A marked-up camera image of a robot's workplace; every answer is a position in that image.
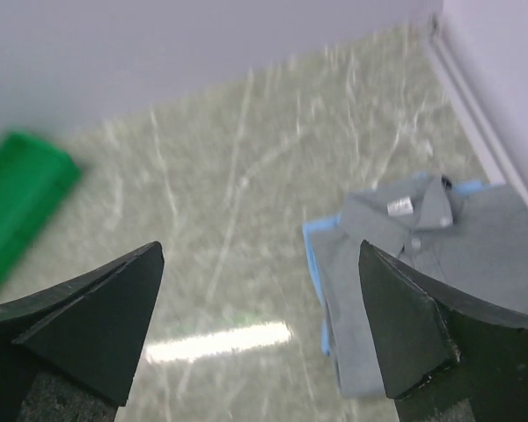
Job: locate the grey long sleeve shirt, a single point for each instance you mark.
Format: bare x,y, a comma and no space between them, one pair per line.
476,243

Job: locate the aluminium frame rail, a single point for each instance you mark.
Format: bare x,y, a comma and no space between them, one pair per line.
479,129

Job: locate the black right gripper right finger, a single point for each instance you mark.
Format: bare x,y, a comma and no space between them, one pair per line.
444,355

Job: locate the green plastic tray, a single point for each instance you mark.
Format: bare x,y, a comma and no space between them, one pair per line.
35,177

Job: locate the light blue shirt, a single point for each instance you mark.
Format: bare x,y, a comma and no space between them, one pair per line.
314,231

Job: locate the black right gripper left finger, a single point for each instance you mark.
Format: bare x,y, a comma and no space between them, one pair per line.
70,352

